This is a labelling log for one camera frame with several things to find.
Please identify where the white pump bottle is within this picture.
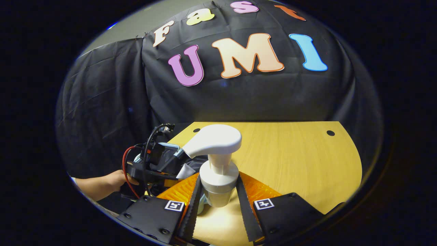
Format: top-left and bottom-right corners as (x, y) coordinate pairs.
(182, 124), (242, 208)

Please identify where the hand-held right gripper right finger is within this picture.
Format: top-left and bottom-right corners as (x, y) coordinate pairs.
(236, 172), (325, 245)

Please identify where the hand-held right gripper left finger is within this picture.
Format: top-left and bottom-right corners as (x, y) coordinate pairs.
(116, 173), (202, 245)

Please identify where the red cable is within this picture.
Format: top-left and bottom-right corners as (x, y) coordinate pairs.
(122, 146), (146, 200)

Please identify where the black backdrop cloth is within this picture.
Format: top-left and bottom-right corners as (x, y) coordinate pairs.
(55, 0), (384, 180)

